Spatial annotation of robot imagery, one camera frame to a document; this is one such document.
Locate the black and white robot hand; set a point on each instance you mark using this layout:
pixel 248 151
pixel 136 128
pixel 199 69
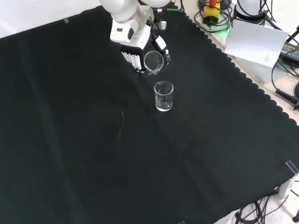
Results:
pixel 130 35

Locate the small clear glass beaker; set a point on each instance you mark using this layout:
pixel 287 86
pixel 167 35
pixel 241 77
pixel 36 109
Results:
pixel 153 67

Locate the large clear glass beaker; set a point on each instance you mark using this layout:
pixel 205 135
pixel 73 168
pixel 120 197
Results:
pixel 164 102

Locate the clear tape piece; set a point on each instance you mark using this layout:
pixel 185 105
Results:
pixel 66 20

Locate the yellow emergency stop button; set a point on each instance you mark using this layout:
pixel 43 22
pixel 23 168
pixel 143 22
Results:
pixel 211 12

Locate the black table cloth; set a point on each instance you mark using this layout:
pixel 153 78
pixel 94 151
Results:
pixel 70 116

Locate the pale board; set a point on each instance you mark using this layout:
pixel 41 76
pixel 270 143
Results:
pixel 254 42

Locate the black power adapter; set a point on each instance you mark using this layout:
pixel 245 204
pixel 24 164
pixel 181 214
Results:
pixel 290 51

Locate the clear cloth clamp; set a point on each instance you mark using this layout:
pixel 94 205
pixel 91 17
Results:
pixel 292 166

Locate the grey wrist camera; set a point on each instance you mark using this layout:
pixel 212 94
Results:
pixel 162 25

